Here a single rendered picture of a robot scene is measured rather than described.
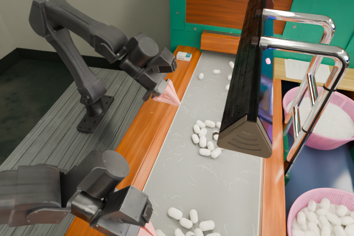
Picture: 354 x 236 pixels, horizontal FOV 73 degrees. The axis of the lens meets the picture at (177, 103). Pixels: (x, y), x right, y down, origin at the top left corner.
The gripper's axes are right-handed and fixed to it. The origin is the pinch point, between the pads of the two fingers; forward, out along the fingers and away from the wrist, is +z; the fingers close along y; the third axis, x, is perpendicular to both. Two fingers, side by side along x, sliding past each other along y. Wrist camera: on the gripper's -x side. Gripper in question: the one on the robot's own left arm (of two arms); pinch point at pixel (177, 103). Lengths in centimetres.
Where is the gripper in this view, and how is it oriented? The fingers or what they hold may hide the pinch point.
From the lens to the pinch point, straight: 72.5
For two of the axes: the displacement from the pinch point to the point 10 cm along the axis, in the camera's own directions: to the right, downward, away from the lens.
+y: 2.9, -6.4, 7.1
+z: 7.3, 6.3, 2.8
